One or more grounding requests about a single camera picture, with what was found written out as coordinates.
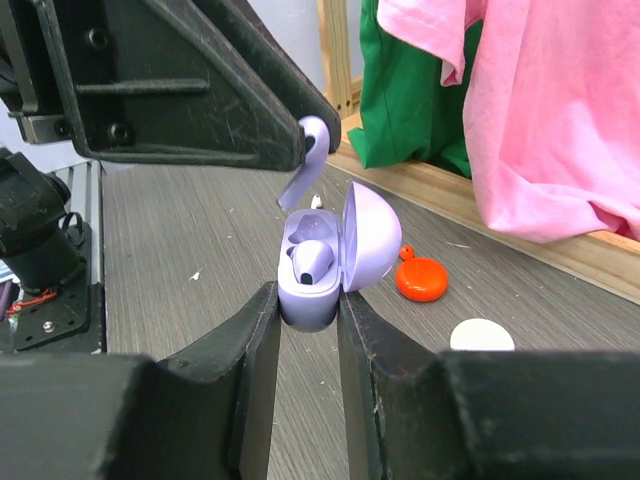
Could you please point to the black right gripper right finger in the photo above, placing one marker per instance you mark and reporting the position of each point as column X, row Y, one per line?
column 414, row 414

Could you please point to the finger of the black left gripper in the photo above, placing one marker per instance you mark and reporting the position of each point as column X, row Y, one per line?
column 155, row 82
column 242, row 27

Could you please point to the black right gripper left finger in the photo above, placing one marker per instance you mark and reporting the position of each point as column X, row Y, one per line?
column 205, row 412

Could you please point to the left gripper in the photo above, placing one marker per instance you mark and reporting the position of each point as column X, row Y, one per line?
column 28, row 85

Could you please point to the lilac earbud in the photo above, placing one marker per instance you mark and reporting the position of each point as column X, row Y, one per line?
column 317, row 142
column 311, row 260

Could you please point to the lilac earbud case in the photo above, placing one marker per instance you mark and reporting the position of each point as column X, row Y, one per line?
column 365, row 239

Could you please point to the lilac earbud front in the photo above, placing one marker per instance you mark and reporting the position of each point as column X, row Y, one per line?
column 311, row 260

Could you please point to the white earbud case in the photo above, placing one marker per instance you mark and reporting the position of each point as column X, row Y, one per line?
column 478, row 334

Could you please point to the orange earbud near case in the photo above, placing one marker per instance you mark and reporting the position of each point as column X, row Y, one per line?
column 406, row 253

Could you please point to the green t-shirt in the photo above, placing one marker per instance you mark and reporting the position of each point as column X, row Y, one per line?
column 417, row 61

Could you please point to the white earbud far left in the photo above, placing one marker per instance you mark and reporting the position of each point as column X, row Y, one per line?
column 316, row 202

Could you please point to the wooden clothes rack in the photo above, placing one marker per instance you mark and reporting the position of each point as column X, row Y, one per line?
column 603, row 259

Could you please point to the pink t-shirt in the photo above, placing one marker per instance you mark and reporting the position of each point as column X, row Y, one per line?
column 551, row 114

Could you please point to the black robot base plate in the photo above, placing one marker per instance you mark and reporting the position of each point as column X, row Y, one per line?
column 53, row 294

